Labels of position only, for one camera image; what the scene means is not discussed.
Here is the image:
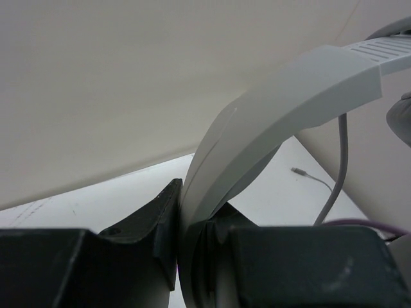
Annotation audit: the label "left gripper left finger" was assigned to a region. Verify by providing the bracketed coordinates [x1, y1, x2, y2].
[1, 178, 182, 307]

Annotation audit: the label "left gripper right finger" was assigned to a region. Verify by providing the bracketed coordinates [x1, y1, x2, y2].
[198, 204, 410, 307]

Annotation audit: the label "grey headphone cable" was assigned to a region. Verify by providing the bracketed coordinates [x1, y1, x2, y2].
[290, 112, 350, 227]

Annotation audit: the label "white grey headphones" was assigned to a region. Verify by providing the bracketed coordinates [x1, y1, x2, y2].
[178, 17, 410, 307]

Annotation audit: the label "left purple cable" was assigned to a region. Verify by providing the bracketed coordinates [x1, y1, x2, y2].
[324, 218, 411, 238]

